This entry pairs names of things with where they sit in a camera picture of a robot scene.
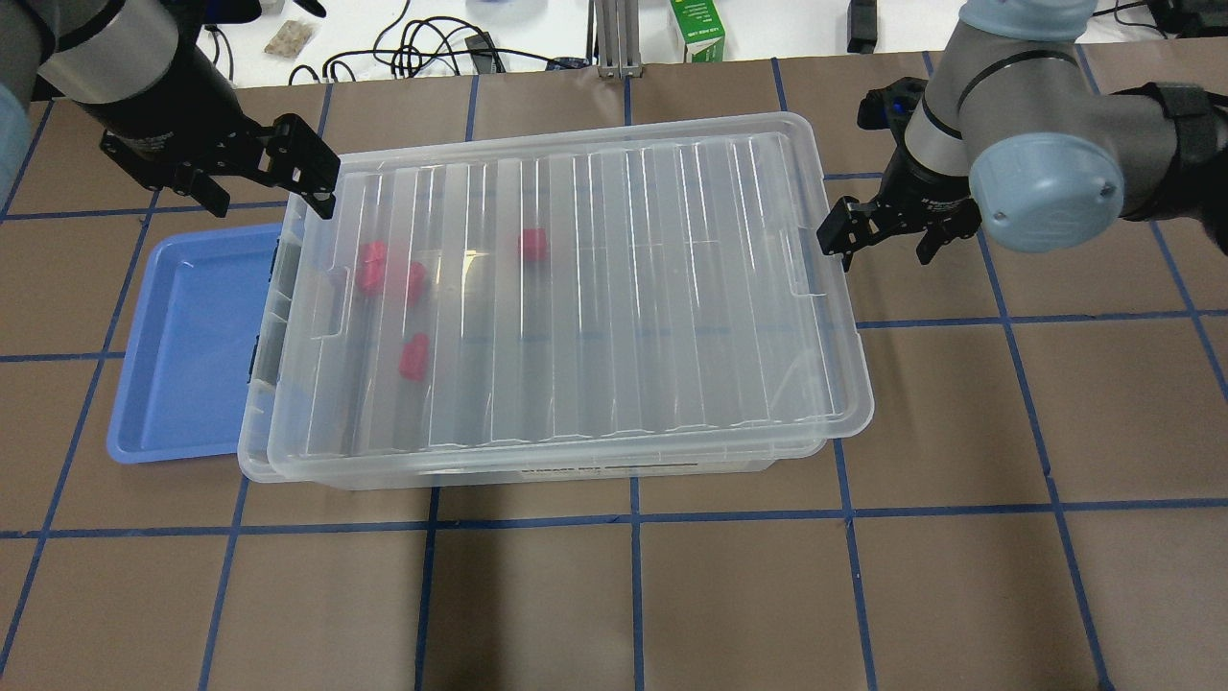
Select clear plastic box lid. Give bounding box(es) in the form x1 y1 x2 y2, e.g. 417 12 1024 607
266 110 876 481

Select bag of snacks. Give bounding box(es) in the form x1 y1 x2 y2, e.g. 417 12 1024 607
264 18 316 59

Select clear plastic storage box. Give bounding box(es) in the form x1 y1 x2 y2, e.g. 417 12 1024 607
237 125 836 492

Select green white carton box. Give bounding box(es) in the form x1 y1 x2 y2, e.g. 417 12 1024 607
667 0 727 64

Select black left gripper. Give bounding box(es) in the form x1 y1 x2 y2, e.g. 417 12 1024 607
99 41 341 220

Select blue plastic tray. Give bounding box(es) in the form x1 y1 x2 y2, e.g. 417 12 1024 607
106 225 280 465

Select red block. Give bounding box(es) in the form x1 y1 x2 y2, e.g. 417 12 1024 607
355 241 388 295
395 333 431 382
517 227 550 263
394 261 427 311

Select aluminium frame post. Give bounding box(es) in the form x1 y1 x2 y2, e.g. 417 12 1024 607
588 0 642 80

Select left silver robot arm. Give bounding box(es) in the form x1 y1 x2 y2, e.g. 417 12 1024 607
1 1 341 218

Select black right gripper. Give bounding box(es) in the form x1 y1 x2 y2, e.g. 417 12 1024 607
815 76 981 272

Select black power adapter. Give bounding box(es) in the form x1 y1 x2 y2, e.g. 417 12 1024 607
465 32 507 75

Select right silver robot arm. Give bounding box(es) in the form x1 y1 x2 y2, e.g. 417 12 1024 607
815 1 1227 268

